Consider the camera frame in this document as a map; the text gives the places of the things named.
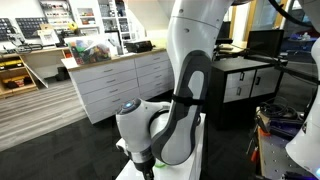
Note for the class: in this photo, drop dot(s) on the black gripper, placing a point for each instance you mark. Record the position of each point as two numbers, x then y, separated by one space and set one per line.
145 170

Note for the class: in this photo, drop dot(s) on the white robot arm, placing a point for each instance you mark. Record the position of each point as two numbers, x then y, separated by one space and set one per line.
186 100

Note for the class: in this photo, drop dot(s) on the white drawer cabinet wooden top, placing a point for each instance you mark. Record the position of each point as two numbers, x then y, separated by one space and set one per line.
116 83

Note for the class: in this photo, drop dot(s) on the black box device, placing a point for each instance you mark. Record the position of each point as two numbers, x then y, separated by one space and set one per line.
139 46

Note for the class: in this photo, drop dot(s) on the black cabinet with white drawers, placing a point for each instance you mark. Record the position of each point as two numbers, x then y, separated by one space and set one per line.
240 86

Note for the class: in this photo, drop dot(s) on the metal breadboard robot stand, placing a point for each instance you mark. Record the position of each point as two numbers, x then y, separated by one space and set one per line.
273 156

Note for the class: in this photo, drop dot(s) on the clear bin of colourful parts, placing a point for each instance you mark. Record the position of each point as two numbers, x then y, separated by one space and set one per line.
90 51

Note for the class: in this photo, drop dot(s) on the wooden shelf unit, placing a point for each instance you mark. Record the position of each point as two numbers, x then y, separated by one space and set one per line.
15 78

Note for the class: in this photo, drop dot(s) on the black flat monitor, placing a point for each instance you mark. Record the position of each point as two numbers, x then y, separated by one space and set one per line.
266 42

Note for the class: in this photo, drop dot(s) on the black wall pegboard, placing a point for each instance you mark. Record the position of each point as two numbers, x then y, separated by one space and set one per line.
28 26

